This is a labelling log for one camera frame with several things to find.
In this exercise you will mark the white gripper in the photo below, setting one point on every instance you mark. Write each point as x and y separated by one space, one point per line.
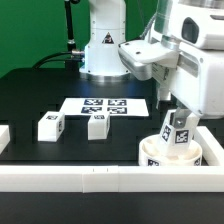
197 82

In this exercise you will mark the white U-shaped fence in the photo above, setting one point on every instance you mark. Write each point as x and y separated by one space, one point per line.
85 179

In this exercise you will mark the black pole stand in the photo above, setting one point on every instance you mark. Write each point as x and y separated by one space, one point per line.
70 64

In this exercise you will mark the white round stool seat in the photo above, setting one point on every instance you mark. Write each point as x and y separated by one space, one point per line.
150 155

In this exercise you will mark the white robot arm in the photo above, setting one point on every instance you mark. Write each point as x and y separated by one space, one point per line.
182 48

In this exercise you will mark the white sheet with markers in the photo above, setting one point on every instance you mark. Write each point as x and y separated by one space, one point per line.
115 106

